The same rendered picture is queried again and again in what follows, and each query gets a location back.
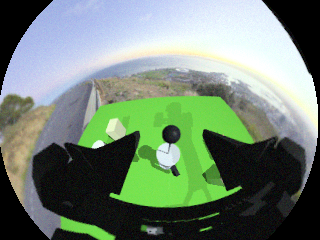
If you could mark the french press with black knob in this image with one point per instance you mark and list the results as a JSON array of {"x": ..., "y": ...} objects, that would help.
[{"x": 168, "y": 154}]

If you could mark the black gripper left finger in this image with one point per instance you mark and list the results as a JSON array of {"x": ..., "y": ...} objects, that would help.
[{"x": 111, "y": 162}]

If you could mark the white cylinder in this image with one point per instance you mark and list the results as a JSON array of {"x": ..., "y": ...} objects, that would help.
[{"x": 98, "y": 144}]

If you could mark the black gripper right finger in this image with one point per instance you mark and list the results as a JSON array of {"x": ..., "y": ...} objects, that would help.
[{"x": 233, "y": 157}]

